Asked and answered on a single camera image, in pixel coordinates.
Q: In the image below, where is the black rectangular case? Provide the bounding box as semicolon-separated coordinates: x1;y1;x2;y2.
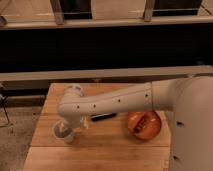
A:
90;113;117;122

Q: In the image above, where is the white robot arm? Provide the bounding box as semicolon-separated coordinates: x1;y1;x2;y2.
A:
58;76;213;171

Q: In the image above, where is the black stand at left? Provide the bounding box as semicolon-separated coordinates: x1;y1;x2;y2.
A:
0;83;10;128

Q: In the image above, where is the brown item in bowl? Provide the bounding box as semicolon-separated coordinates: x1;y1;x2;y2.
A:
133;115;148;133

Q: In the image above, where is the grey ceramic cup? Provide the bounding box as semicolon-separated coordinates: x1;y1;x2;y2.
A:
52;121;74;143

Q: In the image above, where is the orange bowl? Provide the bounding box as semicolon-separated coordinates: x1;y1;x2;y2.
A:
127;111;162;141

